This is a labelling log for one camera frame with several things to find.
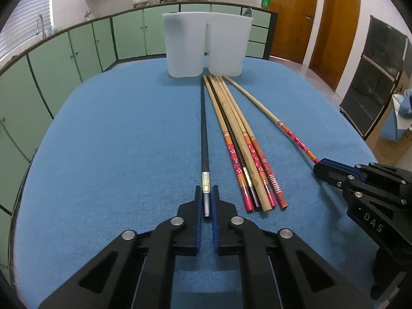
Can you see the plain bamboo chopstick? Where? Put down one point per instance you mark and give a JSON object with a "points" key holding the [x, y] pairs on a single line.
{"points": [[234, 124]]}

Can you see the red floral bamboo chopstick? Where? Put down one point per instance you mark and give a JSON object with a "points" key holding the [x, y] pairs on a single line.
{"points": [[243, 185]]}

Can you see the brown wooden door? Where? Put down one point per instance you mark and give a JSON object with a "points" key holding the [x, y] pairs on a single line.
{"points": [[335, 40], [295, 19]]}

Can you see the red striped bamboo chopstick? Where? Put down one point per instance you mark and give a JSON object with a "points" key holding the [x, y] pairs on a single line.
{"points": [[275, 194]]}

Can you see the blue table cloth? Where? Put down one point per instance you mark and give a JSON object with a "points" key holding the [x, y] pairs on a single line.
{"points": [[123, 153]]}

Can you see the orange red floral chopstick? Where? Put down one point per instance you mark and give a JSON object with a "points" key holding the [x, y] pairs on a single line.
{"points": [[254, 165]]}

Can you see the black chopstick silver band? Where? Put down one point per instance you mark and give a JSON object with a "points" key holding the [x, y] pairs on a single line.
{"points": [[205, 174]]}

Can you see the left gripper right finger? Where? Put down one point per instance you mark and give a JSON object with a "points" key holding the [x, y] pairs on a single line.
{"points": [[278, 269]]}

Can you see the thin red chopstick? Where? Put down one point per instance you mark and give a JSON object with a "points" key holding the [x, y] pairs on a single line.
{"points": [[274, 119]]}

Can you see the chrome sink faucet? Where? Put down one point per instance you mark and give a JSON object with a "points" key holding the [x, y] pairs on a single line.
{"points": [[40, 26]]}

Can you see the white double utensil holder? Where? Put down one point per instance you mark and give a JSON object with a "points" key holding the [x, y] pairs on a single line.
{"points": [[198, 40]]}

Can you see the silver metal spoon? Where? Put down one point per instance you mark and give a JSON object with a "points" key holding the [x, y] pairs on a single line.
{"points": [[247, 12]]}

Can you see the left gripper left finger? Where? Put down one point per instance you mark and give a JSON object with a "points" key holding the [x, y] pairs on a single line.
{"points": [[134, 270]]}

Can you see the window blinds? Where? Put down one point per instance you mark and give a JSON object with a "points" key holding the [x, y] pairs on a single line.
{"points": [[21, 25]]}

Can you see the blue white cloth bundle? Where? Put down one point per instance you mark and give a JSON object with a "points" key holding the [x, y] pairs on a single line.
{"points": [[399, 118]]}

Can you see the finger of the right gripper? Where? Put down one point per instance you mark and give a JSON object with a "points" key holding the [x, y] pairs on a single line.
{"points": [[343, 168], [336, 179]]}

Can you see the black oven cabinet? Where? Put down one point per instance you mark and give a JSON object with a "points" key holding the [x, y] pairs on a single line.
{"points": [[386, 55]]}

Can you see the cardboard box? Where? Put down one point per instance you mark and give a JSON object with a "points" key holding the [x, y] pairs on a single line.
{"points": [[387, 152]]}

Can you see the green kitchen base cabinets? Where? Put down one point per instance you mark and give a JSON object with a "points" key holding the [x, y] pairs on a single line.
{"points": [[36, 83]]}

